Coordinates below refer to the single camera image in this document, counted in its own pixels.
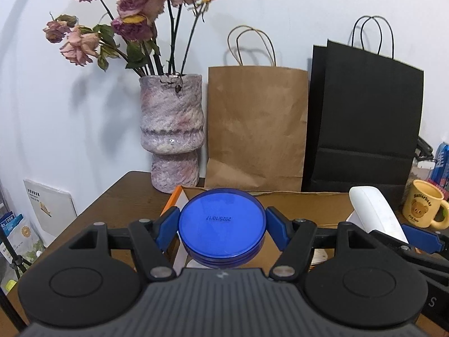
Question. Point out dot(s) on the black paper bag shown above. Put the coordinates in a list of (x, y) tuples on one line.
[(364, 119)]

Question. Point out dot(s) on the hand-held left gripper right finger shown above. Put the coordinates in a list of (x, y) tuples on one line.
[(279, 226)]

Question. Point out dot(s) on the brown paper bag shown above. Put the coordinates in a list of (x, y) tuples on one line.
[(256, 126)]

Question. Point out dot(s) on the blue round lid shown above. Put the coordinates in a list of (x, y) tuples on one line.
[(221, 221)]

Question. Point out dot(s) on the blue and white packet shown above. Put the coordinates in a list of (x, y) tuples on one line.
[(19, 235)]

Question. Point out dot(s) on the bunch of dried roses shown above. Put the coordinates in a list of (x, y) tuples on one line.
[(136, 3)]

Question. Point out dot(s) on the red packet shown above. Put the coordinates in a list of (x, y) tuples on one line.
[(438, 184)]

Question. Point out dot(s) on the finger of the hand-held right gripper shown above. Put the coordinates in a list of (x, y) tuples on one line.
[(421, 238)]

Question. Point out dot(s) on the white flat board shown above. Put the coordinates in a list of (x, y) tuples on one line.
[(52, 207)]

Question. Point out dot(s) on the yellow bear mug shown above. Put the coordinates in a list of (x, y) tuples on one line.
[(419, 205)]

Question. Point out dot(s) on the white oblong case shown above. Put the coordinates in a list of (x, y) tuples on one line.
[(375, 210)]

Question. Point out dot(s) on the orange-edged cardboard box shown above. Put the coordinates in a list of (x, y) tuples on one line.
[(315, 207)]

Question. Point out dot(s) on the mottled purple ceramic vase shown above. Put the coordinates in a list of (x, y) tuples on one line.
[(172, 130)]

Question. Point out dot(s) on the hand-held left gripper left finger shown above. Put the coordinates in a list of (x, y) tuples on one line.
[(167, 228)]

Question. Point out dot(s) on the black tripod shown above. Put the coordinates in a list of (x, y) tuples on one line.
[(14, 263)]

